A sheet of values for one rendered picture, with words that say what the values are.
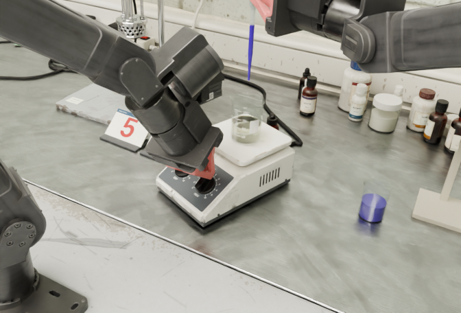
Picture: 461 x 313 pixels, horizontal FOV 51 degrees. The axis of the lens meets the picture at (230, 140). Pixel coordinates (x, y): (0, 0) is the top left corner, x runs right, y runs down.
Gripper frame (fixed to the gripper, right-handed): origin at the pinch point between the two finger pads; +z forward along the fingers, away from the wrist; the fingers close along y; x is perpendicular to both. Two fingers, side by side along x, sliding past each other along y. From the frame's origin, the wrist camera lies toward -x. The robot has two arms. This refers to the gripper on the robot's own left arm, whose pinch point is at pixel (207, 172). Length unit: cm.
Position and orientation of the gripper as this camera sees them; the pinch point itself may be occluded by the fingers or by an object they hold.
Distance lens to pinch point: 74.5
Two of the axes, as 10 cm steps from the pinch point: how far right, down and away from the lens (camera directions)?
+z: 3.6, 5.5, 7.5
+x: -4.6, 8.1, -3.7
